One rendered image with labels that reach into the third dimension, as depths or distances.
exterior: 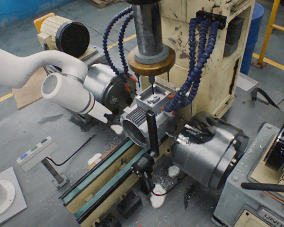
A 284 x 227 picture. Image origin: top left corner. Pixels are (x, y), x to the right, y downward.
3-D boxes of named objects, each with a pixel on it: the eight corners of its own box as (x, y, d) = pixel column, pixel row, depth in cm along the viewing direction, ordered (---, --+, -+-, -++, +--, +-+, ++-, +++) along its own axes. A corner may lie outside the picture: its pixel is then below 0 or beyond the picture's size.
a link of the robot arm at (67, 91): (75, 85, 76) (66, 110, 74) (46, 68, 65) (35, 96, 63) (93, 87, 72) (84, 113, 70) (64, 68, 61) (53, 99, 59)
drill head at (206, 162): (188, 128, 108) (190, 90, 90) (270, 175, 86) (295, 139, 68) (155, 163, 97) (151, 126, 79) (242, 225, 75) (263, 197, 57)
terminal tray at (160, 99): (154, 94, 105) (153, 82, 99) (172, 104, 99) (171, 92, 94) (136, 109, 99) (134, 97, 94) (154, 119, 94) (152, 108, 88)
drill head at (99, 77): (104, 81, 144) (94, 47, 126) (144, 103, 124) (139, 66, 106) (73, 102, 132) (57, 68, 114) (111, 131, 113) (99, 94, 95)
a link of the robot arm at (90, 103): (66, 105, 76) (71, 108, 78) (80, 116, 71) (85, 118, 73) (78, 84, 76) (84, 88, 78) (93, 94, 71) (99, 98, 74)
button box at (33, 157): (55, 143, 100) (48, 134, 97) (59, 146, 94) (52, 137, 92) (22, 168, 92) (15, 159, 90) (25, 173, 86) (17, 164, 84)
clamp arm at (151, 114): (155, 150, 92) (150, 107, 74) (160, 154, 91) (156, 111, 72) (149, 155, 91) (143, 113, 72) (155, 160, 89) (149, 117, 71)
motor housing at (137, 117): (150, 113, 118) (147, 85, 104) (179, 130, 108) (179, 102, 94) (123, 135, 109) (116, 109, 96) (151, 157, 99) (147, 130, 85)
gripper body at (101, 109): (69, 105, 78) (89, 114, 87) (86, 118, 72) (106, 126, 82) (81, 87, 78) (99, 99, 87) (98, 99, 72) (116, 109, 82)
